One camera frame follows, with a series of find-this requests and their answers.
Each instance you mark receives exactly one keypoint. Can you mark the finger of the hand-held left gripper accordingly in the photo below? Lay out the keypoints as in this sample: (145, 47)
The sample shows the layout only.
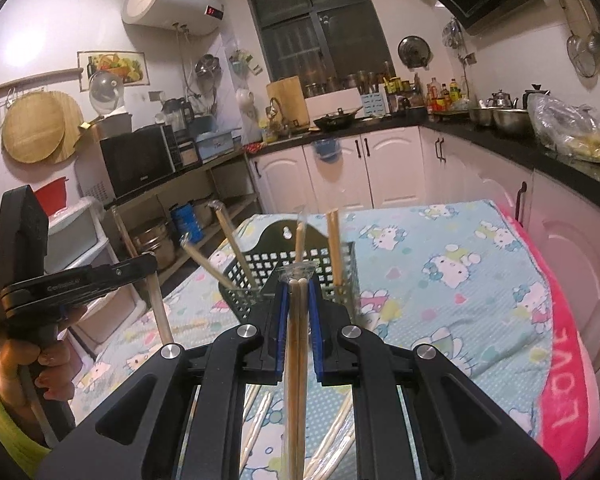
(130, 267)
(110, 287)

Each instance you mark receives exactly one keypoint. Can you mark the hanging steel bowls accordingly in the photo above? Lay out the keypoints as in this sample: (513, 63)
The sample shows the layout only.
(207, 66)

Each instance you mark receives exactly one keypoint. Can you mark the fruit wall poster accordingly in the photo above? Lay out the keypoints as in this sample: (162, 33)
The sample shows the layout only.
(115, 62)

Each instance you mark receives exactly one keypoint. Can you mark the round bamboo tray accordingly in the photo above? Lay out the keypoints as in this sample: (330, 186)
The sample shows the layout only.
(30, 127)

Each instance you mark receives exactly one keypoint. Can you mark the metal kitchen faucet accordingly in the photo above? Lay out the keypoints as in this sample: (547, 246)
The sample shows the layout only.
(275, 107)

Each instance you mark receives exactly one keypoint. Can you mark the hanging metal utensil bunch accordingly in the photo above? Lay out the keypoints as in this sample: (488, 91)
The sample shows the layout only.
(454, 32)

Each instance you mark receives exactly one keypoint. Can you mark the blue hanging bag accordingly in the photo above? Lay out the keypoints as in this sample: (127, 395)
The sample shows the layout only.
(326, 151)

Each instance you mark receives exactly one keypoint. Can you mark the white water heater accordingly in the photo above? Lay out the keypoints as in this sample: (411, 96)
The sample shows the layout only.
(170, 5)

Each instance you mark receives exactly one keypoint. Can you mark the black microwave oven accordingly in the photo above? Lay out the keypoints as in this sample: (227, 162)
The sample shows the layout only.
(135, 160)

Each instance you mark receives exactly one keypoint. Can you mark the blue cartoon cat blanket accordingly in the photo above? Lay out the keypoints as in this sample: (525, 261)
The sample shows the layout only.
(430, 310)

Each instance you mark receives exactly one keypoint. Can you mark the dark kettle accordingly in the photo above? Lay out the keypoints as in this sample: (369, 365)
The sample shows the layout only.
(535, 97)

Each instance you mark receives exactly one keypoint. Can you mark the dark framed window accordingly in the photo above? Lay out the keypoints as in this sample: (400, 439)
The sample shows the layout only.
(330, 25)

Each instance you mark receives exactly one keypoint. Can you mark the hanging glass pot lid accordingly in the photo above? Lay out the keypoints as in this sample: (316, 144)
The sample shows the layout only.
(105, 92)

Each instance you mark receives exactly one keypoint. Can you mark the dark hanging pot lid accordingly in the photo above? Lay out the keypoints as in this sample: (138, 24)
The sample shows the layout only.
(414, 51)

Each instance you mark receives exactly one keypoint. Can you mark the steel teapot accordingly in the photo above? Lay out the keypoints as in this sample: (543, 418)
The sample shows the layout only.
(502, 100)

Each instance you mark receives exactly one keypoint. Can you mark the person's left hand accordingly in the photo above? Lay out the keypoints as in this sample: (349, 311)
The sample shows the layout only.
(50, 360)

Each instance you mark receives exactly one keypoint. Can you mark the round wooden board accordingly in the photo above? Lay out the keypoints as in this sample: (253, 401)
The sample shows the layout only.
(72, 120)

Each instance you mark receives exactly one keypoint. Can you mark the blue tin can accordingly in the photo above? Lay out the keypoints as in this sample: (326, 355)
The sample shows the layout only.
(186, 220)

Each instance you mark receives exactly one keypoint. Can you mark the small steel pot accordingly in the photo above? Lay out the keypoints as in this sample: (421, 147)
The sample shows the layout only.
(204, 212)

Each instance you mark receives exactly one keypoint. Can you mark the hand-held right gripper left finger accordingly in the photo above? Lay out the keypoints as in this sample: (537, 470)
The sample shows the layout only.
(281, 330)

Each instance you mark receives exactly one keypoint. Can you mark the wall socket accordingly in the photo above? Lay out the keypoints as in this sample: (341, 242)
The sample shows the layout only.
(469, 58)
(156, 96)

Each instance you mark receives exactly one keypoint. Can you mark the yellow dish soap bottle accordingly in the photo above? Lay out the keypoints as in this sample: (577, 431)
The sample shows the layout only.
(270, 132)

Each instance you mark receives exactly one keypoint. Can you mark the person's left forearm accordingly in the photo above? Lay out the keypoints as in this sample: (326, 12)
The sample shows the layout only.
(0, 435)

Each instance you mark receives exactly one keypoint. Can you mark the dark blender jug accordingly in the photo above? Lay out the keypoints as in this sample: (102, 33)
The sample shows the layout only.
(177, 115)

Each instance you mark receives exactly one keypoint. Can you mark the cluster of condiment bottles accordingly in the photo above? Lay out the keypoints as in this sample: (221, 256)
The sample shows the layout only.
(442, 95)

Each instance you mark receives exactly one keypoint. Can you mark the grey perforated utensil holder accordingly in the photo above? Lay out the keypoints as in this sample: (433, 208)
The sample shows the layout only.
(270, 240)

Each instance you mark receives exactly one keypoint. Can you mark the red cloth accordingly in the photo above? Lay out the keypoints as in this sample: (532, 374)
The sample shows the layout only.
(254, 148)

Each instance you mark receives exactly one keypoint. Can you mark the small spice rack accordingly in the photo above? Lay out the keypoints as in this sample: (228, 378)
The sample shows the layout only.
(402, 92)

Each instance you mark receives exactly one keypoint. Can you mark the wooden cutting board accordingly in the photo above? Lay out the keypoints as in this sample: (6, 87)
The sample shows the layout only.
(290, 100)

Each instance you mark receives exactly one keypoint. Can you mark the black kitchen countertop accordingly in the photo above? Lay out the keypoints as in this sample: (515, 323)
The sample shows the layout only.
(505, 155)

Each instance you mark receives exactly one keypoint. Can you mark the wooden rolling pin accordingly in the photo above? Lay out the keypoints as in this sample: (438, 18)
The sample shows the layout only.
(30, 80)

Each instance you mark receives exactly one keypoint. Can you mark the black wok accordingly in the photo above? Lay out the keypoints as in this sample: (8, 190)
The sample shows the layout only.
(335, 121)

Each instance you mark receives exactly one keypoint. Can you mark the red plastic basin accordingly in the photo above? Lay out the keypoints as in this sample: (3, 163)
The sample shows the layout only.
(52, 195)

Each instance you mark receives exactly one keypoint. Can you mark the blue white knife block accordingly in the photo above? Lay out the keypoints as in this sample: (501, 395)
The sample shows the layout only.
(372, 105)

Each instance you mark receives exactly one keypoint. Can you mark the large steel pot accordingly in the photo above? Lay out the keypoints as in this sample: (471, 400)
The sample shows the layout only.
(152, 245)

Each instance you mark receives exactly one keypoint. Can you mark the steel bowl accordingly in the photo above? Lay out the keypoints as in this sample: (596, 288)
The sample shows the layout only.
(480, 116)
(511, 122)

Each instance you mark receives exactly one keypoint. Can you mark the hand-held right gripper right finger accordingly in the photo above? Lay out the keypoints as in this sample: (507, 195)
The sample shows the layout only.
(315, 330)

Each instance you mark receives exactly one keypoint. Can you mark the pink plush blanket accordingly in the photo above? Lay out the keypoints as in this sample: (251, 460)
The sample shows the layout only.
(565, 360)

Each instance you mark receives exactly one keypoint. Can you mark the row of glass jars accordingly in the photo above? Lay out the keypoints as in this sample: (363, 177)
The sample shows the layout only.
(352, 80)

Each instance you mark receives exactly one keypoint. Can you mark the wooden shelf rack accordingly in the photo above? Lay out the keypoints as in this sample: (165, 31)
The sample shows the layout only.
(220, 160)

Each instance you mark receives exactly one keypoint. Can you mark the white plastic drawer unit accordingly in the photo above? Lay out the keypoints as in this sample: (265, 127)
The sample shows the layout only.
(75, 240)

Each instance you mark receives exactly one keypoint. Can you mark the small wall-mounted holder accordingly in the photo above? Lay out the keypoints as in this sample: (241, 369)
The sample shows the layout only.
(244, 62)

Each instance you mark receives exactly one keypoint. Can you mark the clear plastic bag yellow contents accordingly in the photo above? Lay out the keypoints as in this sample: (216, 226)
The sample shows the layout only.
(570, 130)

